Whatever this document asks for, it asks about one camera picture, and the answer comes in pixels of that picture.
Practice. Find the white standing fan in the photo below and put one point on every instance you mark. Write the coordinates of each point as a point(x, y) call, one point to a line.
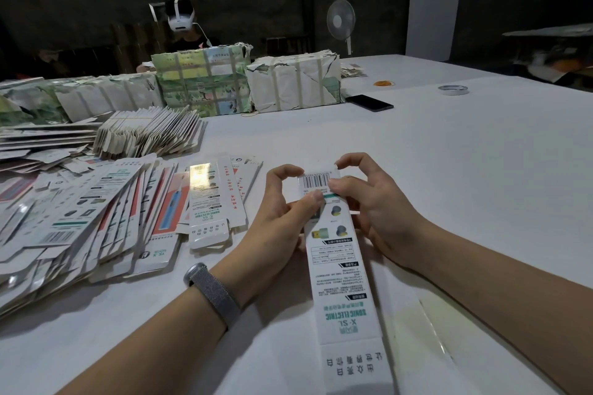
point(341, 18)

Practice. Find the person's right hand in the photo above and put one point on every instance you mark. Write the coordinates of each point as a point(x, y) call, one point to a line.
point(385, 210)

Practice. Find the white toothbrush carton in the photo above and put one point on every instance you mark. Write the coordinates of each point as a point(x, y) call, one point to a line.
point(343, 316)

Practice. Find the cluttered side table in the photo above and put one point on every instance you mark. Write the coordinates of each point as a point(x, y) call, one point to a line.
point(549, 55)

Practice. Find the person's left forearm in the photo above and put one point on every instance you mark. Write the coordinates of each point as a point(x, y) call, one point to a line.
point(139, 353)

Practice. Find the fanned stack of white cartons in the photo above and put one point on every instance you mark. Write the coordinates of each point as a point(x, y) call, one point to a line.
point(146, 131)

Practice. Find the person's right forearm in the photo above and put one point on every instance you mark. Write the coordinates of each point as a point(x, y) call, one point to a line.
point(510, 311)

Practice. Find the white tape roll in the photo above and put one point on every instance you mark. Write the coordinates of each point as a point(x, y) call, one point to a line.
point(441, 89)

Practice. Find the small orange tape roll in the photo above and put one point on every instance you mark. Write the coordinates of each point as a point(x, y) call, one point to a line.
point(383, 83)

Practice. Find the row of white wrapped bundles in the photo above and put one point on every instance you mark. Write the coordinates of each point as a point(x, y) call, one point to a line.
point(79, 98)

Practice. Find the green printed wrapped bundle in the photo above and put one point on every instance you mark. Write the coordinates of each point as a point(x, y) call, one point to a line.
point(202, 81)

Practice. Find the grey band wristwatch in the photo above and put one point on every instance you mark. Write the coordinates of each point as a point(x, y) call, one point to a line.
point(213, 295)

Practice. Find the black smartphone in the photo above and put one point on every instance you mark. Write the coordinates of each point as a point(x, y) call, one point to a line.
point(369, 102)

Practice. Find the white board panel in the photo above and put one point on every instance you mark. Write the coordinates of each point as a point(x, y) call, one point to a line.
point(435, 3)

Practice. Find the small white paper stack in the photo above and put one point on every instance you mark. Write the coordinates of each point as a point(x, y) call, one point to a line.
point(352, 69)

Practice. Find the dark wooden chair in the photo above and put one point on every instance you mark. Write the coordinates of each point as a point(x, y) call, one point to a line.
point(285, 46)

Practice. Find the person's left hand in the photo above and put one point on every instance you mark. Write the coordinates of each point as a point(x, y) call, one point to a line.
point(269, 237)

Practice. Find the white head-mounted camera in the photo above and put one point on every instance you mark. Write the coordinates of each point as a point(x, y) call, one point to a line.
point(181, 18)

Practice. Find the pile of cartons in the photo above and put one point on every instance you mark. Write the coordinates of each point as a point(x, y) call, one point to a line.
point(93, 214)

